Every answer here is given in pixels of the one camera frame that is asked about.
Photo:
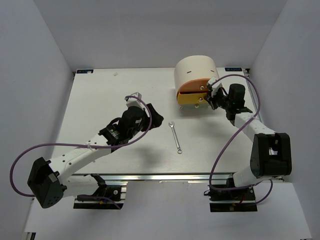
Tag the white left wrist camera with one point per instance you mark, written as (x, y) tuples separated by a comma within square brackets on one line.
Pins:
[(133, 100)]

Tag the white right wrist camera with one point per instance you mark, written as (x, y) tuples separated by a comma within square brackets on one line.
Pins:
[(213, 85)]

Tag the orange top drawer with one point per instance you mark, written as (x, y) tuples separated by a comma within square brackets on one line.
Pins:
[(196, 85)]

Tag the silver combination wrench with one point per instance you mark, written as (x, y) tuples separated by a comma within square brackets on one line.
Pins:
[(172, 126)]

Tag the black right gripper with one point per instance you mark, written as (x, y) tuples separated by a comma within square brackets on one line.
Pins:
[(211, 97)]

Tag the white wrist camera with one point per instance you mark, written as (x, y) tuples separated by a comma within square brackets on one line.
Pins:
[(133, 100), (213, 85)]

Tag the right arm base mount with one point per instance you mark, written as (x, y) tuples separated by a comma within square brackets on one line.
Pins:
[(233, 201)]

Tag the right blue logo sticker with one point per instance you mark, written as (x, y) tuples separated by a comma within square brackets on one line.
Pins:
[(233, 69)]

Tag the left blue logo sticker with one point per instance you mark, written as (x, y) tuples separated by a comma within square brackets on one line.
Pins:
[(84, 71)]

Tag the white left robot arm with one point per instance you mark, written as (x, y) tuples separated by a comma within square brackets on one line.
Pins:
[(53, 179)]

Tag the blue logo sticker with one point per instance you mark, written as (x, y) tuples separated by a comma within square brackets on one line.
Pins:
[(233, 69), (84, 71)]

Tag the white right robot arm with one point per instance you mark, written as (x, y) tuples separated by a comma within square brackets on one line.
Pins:
[(270, 156)]

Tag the yellow drawer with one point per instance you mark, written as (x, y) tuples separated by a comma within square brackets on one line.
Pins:
[(191, 98)]

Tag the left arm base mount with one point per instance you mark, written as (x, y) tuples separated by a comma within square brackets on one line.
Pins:
[(107, 195)]

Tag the cream cylindrical drawer cabinet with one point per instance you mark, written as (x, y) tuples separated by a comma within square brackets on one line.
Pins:
[(194, 67)]

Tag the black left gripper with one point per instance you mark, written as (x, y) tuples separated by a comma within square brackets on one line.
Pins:
[(157, 118)]

